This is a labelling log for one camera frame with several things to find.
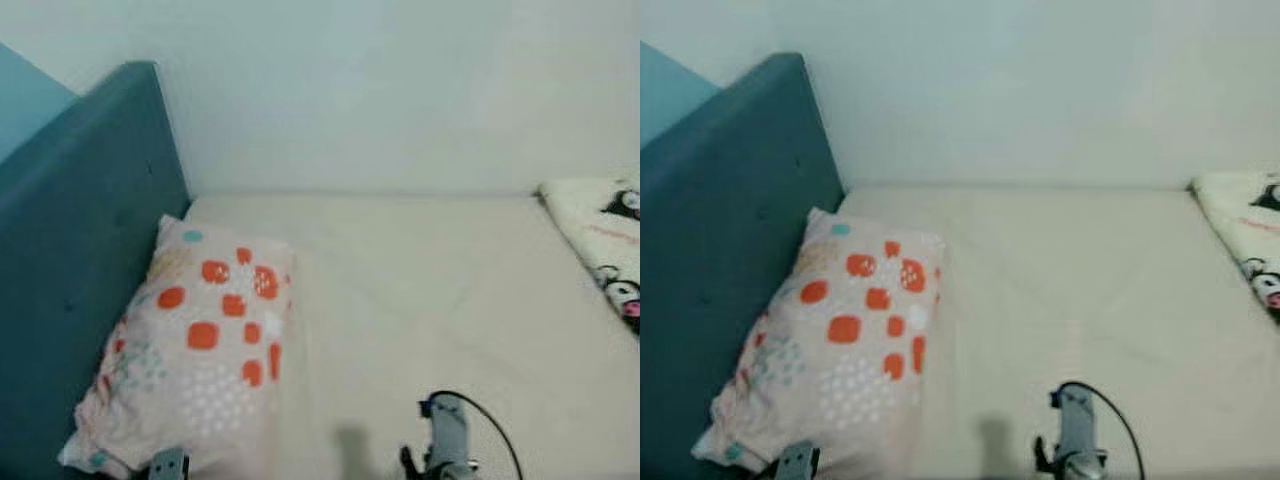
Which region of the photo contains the pink pillow with orange spots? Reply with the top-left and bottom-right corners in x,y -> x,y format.
690,207 -> 946,476
57,213 -> 298,479

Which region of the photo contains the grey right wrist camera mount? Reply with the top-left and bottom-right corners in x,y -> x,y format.
1052,385 -> 1101,463
420,393 -> 473,471

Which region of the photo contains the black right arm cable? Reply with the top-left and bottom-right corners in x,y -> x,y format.
420,390 -> 524,480
1050,381 -> 1148,480

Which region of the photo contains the cream cartoon print blanket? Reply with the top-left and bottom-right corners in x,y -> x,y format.
1190,170 -> 1280,326
537,175 -> 641,336

